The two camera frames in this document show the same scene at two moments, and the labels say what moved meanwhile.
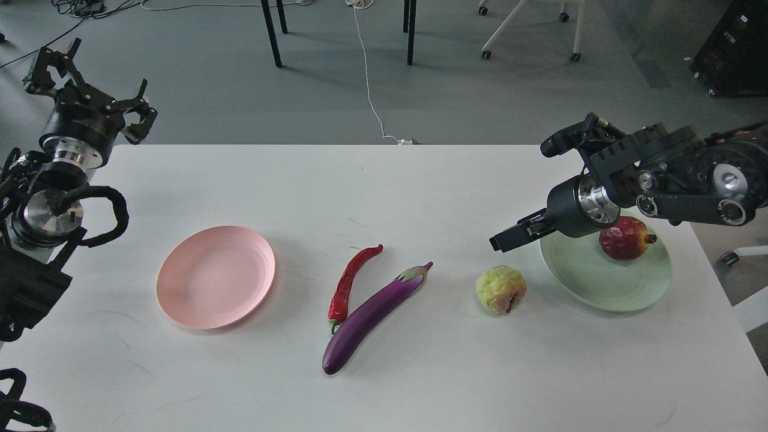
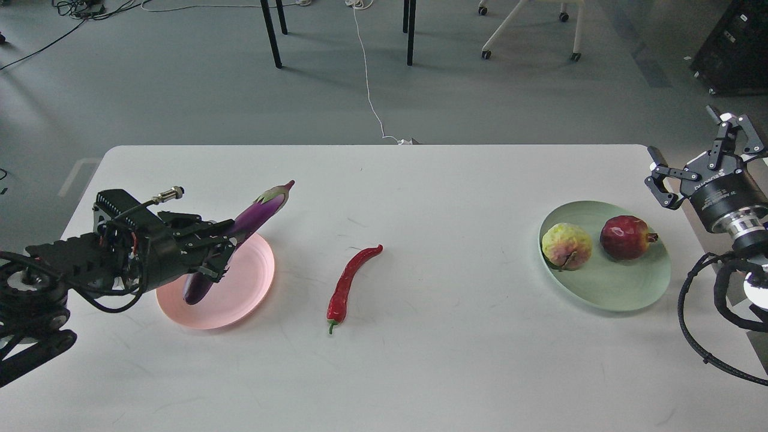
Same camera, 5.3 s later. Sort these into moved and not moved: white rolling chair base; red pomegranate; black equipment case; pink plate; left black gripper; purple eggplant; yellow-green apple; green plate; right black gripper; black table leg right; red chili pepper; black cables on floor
Moved: yellow-green apple; purple eggplant; left black gripper; right black gripper
Not moved: white rolling chair base; green plate; red chili pepper; black cables on floor; pink plate; black table leg right; black equipment case; red pomegranate
